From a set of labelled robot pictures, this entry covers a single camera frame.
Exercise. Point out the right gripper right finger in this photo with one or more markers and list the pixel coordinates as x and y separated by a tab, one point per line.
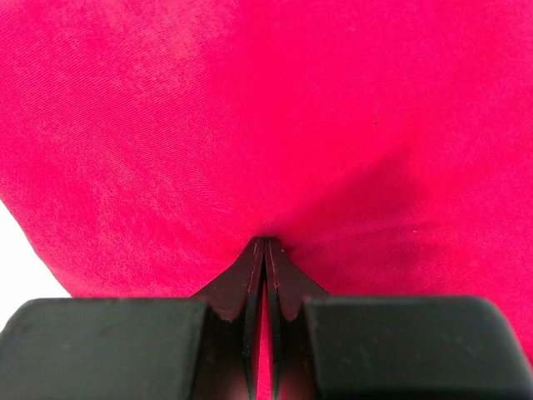
437	347

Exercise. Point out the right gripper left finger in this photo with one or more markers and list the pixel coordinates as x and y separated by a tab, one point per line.
201	347

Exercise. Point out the red t-shirt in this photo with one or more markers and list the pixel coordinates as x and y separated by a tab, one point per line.
386	145

